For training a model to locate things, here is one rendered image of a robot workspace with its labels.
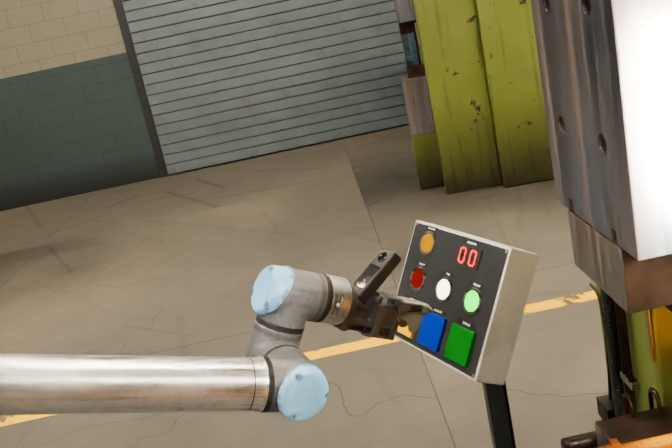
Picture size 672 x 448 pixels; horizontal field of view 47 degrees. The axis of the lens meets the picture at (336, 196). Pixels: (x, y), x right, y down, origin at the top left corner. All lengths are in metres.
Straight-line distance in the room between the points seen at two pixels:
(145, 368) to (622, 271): 0.70
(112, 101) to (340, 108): 2.65
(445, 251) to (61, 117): 8.06
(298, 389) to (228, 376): 0.11
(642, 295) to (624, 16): 0.38
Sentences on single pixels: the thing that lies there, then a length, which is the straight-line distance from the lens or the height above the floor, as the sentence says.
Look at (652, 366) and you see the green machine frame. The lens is 1.52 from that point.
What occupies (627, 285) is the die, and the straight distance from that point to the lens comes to 1.11.
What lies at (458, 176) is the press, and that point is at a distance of 6.16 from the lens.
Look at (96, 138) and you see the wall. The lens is 9.47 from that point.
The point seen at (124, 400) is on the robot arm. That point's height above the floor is 1.26.
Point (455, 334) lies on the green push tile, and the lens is 1.66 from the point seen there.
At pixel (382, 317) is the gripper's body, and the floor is 1.16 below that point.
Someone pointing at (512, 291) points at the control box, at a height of 1.11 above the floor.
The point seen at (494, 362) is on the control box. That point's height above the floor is 0.98.
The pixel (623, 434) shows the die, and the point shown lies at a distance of 1.38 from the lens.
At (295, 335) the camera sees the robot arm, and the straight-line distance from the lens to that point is 1.39.
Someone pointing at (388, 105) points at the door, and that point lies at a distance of 9.16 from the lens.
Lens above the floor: 1.77
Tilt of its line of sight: 15 degrees down
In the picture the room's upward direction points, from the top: 12 degrees counter-clockwise
